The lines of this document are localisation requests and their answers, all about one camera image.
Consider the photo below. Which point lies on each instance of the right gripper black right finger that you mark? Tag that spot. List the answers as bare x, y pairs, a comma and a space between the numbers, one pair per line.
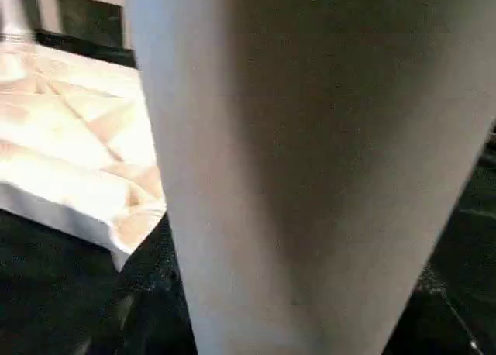
434, 324

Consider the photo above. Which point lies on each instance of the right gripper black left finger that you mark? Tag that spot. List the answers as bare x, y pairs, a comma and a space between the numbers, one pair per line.
155, 312

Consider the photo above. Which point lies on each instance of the white plastic table top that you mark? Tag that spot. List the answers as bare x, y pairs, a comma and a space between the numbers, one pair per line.
77, 138

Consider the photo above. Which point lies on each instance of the black plastic mat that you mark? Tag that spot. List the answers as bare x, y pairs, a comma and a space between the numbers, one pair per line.
46, 285

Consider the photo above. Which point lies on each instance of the white glass-door cabinet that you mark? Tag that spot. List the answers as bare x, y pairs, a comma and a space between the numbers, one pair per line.
85, 2

